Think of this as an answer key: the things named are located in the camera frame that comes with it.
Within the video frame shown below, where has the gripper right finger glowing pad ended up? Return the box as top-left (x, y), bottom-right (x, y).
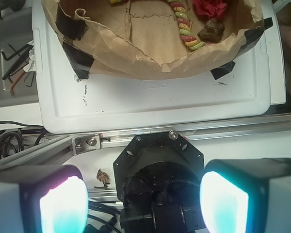
top-left (200, 158), bottom-right (291, 233)

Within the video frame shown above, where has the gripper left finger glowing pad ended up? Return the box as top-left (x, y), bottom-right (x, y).
top-left (0, 165), bottom-right (88, 233)

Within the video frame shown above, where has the allen key set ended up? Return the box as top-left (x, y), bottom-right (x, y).
top-left (1, 44), bottom-right (33, 96)

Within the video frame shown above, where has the brown rock-like lump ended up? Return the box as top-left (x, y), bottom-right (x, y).
top-left (197, 18), bottom-right (225, 43)

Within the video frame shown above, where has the brown paper bag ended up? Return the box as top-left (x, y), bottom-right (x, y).
top-left (42, 0), bottom-right (273, 80)

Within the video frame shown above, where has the red crumpled paper ball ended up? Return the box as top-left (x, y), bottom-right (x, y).
top-left (193, 0), bottom-right (228, 20)

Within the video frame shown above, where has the aluminium frame rail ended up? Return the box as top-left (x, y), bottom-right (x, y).
top-left (0, 113), bottom-right (291, 171)

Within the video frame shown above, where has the black cable bundle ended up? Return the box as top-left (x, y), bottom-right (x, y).
top-left (0, 118), bottom-right (48, 162)

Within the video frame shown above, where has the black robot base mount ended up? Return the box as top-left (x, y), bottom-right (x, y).
top-left (113, 131), bottom-right (205, 233)

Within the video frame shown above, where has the multicolored twisted rope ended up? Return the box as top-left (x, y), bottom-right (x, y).
top-left (110, 0), bottom-right (206, 51)

